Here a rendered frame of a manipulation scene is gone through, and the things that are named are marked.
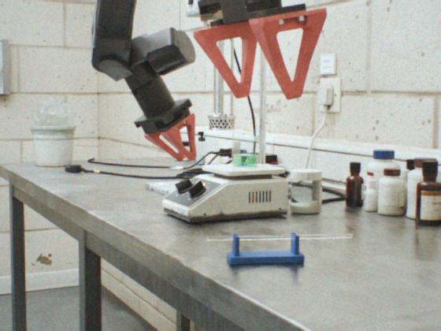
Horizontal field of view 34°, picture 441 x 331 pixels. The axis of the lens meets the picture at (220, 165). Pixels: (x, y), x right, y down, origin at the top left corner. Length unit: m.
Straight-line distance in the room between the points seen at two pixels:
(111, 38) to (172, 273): 0.36
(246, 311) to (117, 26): 0.49
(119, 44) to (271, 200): 0.40
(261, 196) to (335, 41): 0.65
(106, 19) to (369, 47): 0.80
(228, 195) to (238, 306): 0.46
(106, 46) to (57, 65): 2.52
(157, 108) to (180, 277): 0.34
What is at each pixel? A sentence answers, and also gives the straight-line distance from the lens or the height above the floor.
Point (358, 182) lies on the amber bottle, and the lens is 1.44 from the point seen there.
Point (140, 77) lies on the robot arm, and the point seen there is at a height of 1.00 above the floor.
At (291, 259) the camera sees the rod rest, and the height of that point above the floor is 0.76.
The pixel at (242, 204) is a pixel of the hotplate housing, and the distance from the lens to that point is 1.26.
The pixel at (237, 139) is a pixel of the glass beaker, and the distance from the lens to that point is 1.30.
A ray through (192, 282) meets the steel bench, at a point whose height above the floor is 0.73.
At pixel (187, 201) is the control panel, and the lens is 1.25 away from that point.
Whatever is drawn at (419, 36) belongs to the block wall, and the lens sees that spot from 1.58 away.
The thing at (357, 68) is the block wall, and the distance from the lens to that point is 1.73.
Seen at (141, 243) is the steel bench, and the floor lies 0.74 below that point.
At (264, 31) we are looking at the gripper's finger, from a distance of 0.60.
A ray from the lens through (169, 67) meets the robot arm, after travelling 1.16.
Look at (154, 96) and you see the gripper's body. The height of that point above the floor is 0.97.
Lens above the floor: 0.97
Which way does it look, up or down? 6 degrees down
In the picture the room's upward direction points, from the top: straight up
